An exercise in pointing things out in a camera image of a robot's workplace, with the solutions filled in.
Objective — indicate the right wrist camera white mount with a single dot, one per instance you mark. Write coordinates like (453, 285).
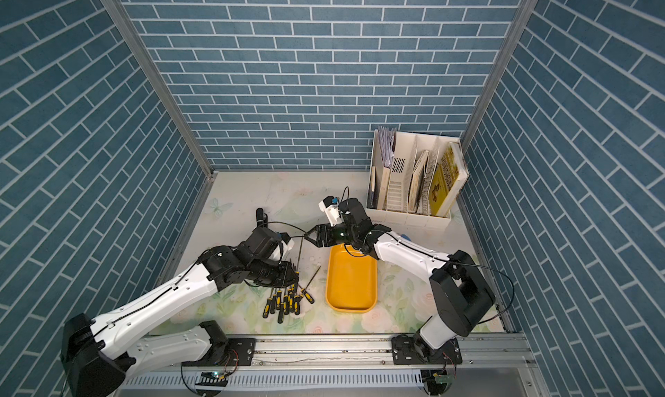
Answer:
(330, 207)

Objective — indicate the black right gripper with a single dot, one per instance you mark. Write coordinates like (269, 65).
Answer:
(322, 237)

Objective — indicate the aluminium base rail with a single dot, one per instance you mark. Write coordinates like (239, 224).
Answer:
(359, 365)

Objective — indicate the yellow plastic storage tray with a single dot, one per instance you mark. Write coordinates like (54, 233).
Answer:
(352, 280)

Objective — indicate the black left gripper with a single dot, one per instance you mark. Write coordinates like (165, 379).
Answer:
(287, 268)

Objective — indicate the purple striped papers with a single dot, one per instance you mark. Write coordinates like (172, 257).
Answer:
(386, 139)

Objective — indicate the file tool in pile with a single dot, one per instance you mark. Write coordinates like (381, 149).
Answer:
(269, 305)
(280, 305)

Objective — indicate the lone angled file tool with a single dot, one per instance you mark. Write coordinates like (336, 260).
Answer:
(305, 291)

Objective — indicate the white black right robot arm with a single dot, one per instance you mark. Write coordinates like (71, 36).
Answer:
(461, 294)

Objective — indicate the round file in pile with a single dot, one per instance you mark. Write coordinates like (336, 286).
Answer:
(287, 298)

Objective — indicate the yellow cover book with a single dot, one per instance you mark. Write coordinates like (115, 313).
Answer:
(450, 175)

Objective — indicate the white perforated file organizer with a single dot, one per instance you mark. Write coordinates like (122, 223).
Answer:
(388, 189)

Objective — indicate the file tool yellow black handle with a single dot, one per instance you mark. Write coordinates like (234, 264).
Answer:
(298, 260)

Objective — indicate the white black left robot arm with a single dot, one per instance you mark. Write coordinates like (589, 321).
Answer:
(100, 353)

